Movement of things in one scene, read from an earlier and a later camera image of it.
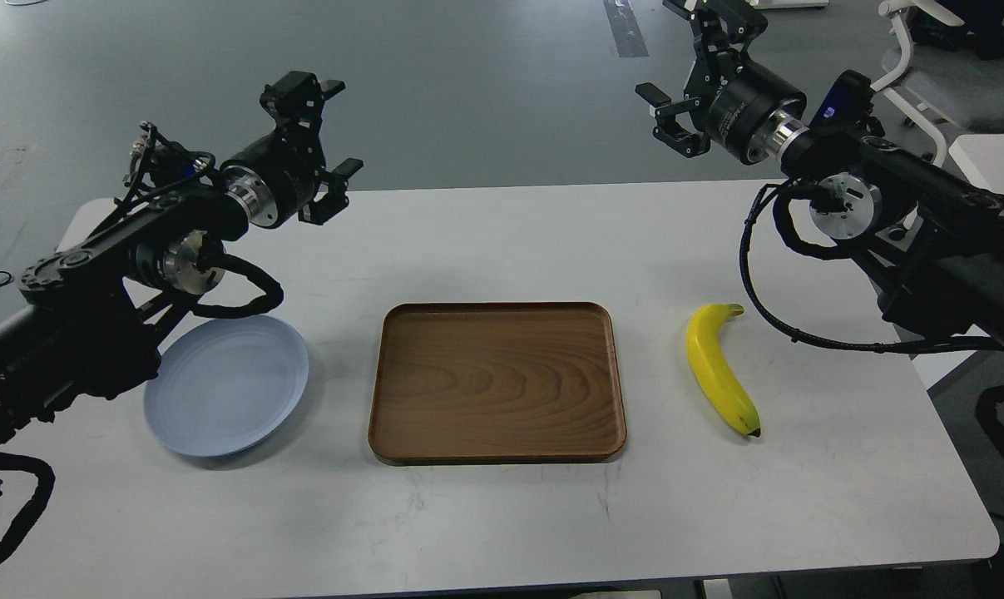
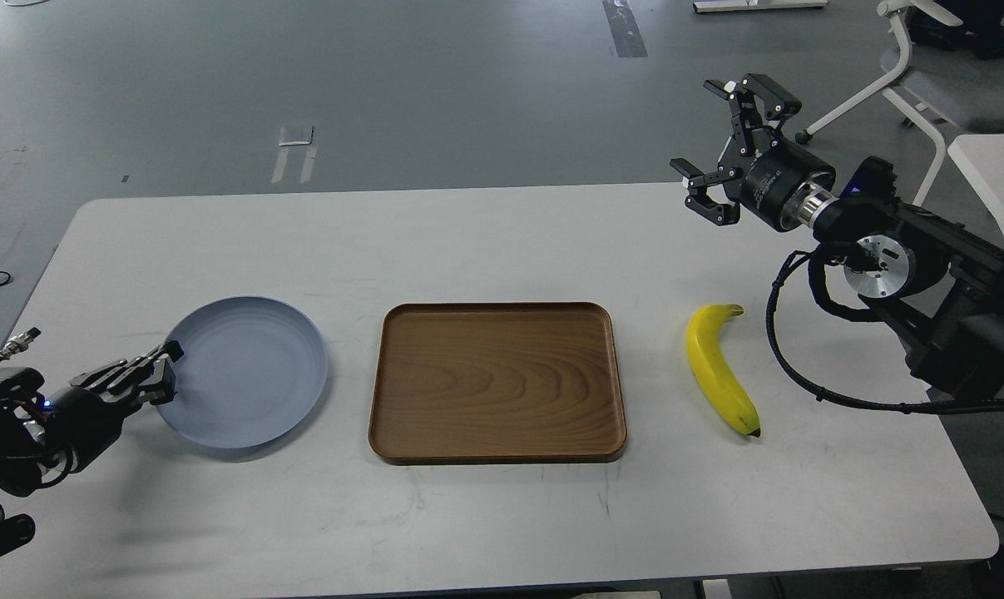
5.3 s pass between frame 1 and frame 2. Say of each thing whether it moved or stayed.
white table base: stayed
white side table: stayed
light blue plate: moved
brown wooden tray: stayed
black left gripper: moved
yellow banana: stayed
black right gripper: moved
